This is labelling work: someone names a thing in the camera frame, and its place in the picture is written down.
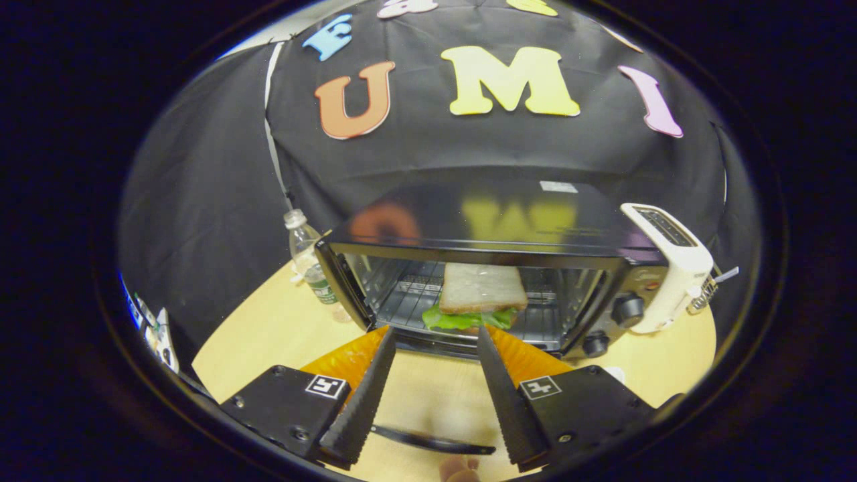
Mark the wire mesh utensil holder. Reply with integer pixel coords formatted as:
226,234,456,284
688,274,718,315

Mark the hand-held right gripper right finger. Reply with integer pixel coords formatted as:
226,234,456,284
476,325,655,473

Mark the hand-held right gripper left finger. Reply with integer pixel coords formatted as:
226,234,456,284
220,325,397,470

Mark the white printed clutter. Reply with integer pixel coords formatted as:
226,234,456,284
124,274,180,373

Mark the white toaster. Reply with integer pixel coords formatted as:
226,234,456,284
619,203,716,334

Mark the lettuce sandwich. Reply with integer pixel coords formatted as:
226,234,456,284
422,262,530,333

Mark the clear plastic water bottle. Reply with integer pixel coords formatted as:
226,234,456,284
283,209,352,323

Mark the black electric oven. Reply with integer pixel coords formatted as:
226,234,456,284
315,181,670,457

